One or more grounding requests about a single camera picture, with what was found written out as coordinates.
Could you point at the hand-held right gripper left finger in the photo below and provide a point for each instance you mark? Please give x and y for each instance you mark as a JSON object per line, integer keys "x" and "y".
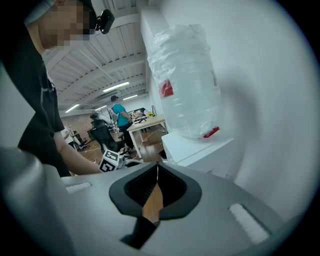
{"x": 100, "y": 212}

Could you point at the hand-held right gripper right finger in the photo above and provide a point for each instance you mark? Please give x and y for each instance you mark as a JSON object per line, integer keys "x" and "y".
{"x": 205, "y": 212}

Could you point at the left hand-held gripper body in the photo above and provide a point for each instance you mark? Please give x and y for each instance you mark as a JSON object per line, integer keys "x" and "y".
{"x": 110, "y": 162}

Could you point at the person's left forearm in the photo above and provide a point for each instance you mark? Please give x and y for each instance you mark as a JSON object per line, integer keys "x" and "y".
{"x": 75, "y": 157}

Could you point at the white water dispenser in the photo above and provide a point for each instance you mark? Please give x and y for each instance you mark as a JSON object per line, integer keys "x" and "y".
{"x": 195, "y": 150}

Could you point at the large plastic-wrapped water bottle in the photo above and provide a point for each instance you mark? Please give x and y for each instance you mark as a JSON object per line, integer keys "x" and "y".
{"x": 185, "y": 82}

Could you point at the black office chair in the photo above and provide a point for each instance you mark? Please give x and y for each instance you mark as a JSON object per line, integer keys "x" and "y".
{"x": 103, "y": 135}

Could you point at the wooden table with white legs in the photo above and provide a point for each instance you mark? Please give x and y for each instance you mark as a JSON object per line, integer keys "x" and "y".
{"x": 147, "y": 122}

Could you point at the long ceiling light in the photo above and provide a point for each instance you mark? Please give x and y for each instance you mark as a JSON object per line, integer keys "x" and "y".
{"x": 101, "y": 108}
{"x": 116, "y": 86}
{"x": 130, "y": 97}
{"x": 72, "y": 108}

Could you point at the yellow flowers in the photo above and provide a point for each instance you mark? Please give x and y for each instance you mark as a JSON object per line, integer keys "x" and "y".
{"x": 150, "y": 115}

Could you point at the person's black clothing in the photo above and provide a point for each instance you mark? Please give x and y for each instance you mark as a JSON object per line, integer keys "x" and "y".
{"x": 32, "y": 100}

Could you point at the person's head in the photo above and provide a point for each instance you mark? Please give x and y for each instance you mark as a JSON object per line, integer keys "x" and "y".
{"x": 62, "y": 22}

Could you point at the black head-worn camera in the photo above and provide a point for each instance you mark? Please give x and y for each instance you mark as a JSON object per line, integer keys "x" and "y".
{"x": 105, "y": 21}

